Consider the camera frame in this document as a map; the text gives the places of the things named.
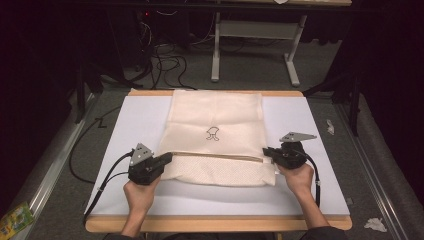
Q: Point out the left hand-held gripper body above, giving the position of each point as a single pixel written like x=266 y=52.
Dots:
x=143 y=170

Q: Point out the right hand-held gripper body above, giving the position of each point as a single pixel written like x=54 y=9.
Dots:
x=291 y=156

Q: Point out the cream mesh laundry bag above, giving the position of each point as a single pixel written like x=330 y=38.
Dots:
x=213 y=110

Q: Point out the person's right hand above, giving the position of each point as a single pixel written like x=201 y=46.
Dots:
x=300 y=181

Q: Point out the person's left hand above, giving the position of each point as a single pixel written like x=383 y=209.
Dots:
x=140 y=198

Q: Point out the small crumpled white paper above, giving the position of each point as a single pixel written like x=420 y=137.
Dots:
x=330 y=126

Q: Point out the white table mat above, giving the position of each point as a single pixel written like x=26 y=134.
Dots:
x=140 y=113

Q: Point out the wooden table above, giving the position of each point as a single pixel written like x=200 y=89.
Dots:
x=206 y=224

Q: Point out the black metal stand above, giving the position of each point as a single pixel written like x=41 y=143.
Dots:
x=80 y=96
x=353 y=100

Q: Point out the person's dark sleeve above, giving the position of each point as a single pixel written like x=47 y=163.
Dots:
x=326 y=234

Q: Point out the large crumpled white paper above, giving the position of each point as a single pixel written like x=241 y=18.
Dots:
x=375 y=224

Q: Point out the green printed packet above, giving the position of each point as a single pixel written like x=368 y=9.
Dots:
x=13 y=221

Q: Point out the metal floor rail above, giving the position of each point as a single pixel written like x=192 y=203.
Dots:
x=370 y=173
x=56 y=166

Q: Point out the white desk frame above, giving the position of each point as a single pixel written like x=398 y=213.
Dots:
x=256 y=29

